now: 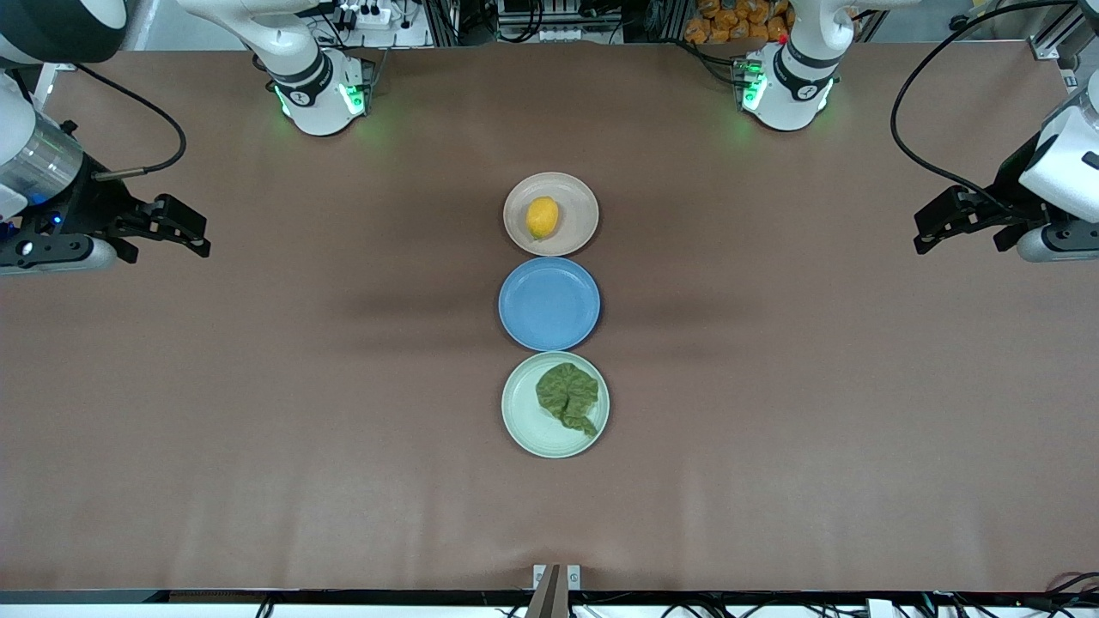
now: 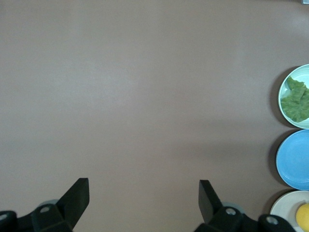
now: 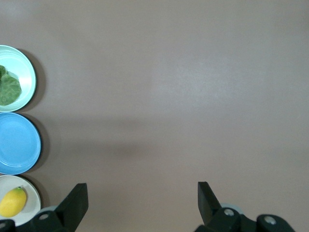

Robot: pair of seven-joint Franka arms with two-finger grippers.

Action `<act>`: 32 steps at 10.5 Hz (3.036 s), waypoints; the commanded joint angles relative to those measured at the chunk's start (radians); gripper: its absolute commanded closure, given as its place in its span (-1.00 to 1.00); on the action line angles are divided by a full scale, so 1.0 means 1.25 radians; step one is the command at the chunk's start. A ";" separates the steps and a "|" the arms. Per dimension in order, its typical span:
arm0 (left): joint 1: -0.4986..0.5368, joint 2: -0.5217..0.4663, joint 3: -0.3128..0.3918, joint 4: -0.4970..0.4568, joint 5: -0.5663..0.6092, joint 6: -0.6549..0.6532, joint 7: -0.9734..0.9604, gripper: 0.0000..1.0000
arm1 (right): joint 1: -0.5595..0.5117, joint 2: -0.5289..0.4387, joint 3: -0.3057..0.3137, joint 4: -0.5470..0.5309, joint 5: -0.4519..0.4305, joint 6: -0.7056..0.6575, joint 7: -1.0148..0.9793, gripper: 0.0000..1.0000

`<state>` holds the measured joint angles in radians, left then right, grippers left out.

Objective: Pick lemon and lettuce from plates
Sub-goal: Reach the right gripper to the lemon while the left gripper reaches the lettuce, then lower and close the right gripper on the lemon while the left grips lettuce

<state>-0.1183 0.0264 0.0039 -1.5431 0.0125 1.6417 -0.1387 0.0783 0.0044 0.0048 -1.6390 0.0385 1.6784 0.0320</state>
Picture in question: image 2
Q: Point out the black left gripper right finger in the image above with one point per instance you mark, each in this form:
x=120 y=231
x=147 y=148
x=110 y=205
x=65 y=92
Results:
x=212 y=207

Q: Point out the pale green round plate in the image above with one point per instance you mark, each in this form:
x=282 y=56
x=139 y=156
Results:
x=297 y=75

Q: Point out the beige round plate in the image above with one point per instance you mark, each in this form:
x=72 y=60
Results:
x=285 y=205

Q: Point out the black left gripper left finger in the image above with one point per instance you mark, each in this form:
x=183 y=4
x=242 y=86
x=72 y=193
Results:
x=70 y=207

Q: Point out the green lettuce leaf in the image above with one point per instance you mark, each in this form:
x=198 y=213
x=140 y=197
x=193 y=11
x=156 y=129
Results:
x=297 y=104

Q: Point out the yellow lemon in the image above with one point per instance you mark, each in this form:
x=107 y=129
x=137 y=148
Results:
x=304 y=215

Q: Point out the blue round plate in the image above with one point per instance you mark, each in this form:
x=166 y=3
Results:
x=297 y=159

